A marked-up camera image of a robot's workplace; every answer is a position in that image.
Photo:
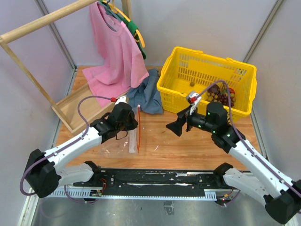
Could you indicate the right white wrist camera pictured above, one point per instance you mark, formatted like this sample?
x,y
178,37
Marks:
x,y
193,98

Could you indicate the blue grey cloth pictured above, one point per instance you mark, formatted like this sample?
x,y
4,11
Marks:
x,y
146,95

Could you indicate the yellow plastic basket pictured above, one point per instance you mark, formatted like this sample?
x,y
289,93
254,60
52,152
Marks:
x,y
185,65

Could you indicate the red apple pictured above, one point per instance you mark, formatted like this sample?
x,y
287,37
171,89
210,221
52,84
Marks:
x,y
231,91

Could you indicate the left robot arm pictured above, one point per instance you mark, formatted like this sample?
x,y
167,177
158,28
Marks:
x,y
46,171

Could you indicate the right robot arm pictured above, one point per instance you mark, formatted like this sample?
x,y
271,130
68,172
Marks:
x,y
277,192

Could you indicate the clear zip top bag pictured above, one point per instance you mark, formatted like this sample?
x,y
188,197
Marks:
x,y
127,144

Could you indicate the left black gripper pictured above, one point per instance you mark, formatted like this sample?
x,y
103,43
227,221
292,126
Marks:
x,y
134,124

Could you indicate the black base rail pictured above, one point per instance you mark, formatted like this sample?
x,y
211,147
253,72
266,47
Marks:
x,y
154,183

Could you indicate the dark purple grape bunch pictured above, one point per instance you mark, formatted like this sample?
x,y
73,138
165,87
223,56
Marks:
x,y
227,100

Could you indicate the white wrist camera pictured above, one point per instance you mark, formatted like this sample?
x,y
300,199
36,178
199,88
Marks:
x,y
121,99
193,98

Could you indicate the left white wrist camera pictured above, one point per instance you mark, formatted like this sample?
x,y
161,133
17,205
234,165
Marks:
x,y
121,99

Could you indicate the green garment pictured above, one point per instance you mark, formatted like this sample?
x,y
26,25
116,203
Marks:
x,y
120,19

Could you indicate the pink t-shirt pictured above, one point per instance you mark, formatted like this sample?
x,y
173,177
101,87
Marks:
x,y
123,66

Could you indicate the yellow clothes hanger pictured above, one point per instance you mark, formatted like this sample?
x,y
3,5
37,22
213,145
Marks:
x,y
130,24

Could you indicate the wooden clothes rack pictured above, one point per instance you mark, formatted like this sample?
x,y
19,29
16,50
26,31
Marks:
x,y
24,110

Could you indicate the green grape bunch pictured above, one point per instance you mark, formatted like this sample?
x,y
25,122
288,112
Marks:
x,y
212,97

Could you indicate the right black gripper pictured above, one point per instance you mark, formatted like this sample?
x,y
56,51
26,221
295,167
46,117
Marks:
x,y
176,126

